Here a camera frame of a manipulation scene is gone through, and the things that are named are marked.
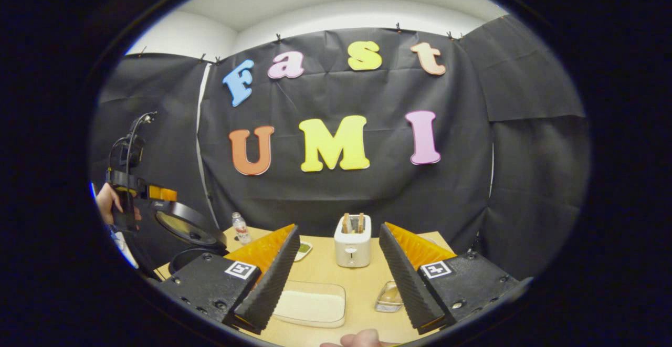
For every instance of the white divided bean dish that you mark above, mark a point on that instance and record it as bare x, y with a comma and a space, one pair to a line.
303, 251

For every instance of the dark grey rice cooker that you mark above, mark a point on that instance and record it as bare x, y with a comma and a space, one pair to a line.
189, 226

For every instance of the black backdrop cloth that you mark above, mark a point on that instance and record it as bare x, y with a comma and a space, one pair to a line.
472, 179

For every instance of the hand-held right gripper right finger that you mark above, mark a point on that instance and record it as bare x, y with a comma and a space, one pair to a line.
407, 279

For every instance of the clear chopstick holder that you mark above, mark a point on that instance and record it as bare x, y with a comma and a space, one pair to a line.
388, 298

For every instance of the toast slice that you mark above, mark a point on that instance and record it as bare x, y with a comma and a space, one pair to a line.
346, 223
360, 222

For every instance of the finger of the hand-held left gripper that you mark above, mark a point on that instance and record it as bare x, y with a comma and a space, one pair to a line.
163, 193

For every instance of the clear water bottle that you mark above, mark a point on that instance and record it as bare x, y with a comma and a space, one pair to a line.
241, 231

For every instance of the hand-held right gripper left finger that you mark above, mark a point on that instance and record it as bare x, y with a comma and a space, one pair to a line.
275, 279

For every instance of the clear rice container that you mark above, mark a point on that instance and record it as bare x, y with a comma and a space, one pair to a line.
310, 305

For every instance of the white toaster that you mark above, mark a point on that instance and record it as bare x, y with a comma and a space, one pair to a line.
352, 250

